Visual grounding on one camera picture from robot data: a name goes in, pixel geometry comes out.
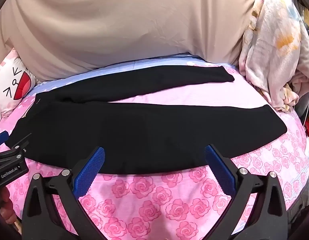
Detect pink rose bed sheet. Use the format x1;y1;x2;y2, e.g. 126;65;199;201
0;55;309;240

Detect pale floral blanket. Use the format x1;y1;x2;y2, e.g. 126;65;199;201
238;0;309;113

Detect person's left hand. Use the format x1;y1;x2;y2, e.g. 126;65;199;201
0;187;19;228

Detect black pants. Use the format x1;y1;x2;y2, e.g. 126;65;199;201
6;64;288;174

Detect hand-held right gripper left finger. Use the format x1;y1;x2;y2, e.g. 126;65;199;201
22;147;106;240

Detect beige curtain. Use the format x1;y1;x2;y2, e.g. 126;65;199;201
0;0;268;83

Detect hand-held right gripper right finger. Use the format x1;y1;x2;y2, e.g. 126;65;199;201
204;144;288;240

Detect cat face pillow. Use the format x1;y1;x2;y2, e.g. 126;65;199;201
0;49;37;117

